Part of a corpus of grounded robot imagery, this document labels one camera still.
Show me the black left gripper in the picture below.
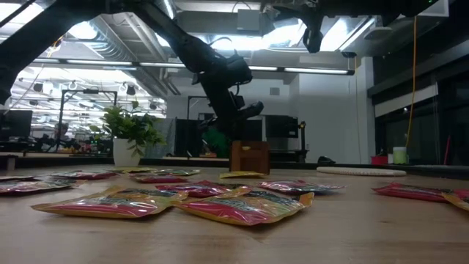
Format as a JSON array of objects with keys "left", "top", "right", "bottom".
[{"left": 199, "top": 69, "right": 265, "bottom": 142}]

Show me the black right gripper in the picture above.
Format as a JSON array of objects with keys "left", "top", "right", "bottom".
[{"left": 263, "top": 3, "right": 325, "bottom": 54}]

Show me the brown wooden tea organizer box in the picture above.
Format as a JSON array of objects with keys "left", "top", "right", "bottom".
[{"left": 229, "top": 140, "right": 271, "bottom": 176}]

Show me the red strawberry tea bag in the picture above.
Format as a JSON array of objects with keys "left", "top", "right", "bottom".
[
  {"left": 130, "top": 174, "right": 191, "bottom": 184},
  {"left": 49, "top": 170, "right": 120, "bottom": 180},
  {"left": 155, "top": 179, "right": 241, "bottom": 199},
  {"left": 258, "top": 179, "right": 347, "bottom": 195},
  {"left": 372, "top": 181, "right": 469, "bottom": 203}
]

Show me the person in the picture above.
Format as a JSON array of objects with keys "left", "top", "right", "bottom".
[
  {"left": 51, "top": 122, "right": 76, "bottom": 151},
  {"left": 201, "top": 126, "right": 232, "bottom": 158}
]

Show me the black partition panel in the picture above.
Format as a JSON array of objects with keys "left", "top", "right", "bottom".
[{"left": 174, "top": 117, "right": 263, "bottom": 158}]

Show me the black floor stand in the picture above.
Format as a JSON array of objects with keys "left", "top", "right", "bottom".
[{"left": 298, "top": 120, "right": 309, "bottom": 163}]

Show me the green plant in white pot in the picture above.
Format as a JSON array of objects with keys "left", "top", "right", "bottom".
[{"left": 89, "top": 100, "right": 168, "bottom": 168}]

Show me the long ceiling light strip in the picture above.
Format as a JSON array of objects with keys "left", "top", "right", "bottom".
[{"left": 29, "top": 56, "right": 355, "bottom": 76}]

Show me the pale green cup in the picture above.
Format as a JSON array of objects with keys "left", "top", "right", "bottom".
[{"left": 392, "top": 146, "right": 408, "bottom": 165}]

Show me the red stick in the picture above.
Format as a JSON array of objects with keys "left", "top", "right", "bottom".
[{"left": 443, "top": 134, "right": 452, "bottom": 166}]

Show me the black computer monitor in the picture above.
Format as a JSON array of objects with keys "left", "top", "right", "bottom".
[{"left": 0, "top": 109, "right": 34, "bottom": 139}]

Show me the black gantry frame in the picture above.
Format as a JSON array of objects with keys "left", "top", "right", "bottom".
[{"left": 186, "top": 95, "right": 242, "bottom": 158}]

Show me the black wall screen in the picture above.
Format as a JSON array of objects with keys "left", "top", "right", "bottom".
[{"left": 264, "top": 115, "right": 300, "bottom": 139}]

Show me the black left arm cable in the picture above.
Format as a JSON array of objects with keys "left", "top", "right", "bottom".
[{"left": 208, "top": 35, "right": 245, "bottom": 58}]

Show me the yellow hanging cable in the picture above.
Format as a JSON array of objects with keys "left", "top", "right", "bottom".
[{"left": 405, "top": 16, "right": 418, "bottom": 147}]

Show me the black robot station frame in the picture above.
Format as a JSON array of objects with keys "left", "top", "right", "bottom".
[{"left": 56, "top": 89, "right": 119, "bottom": 153}]

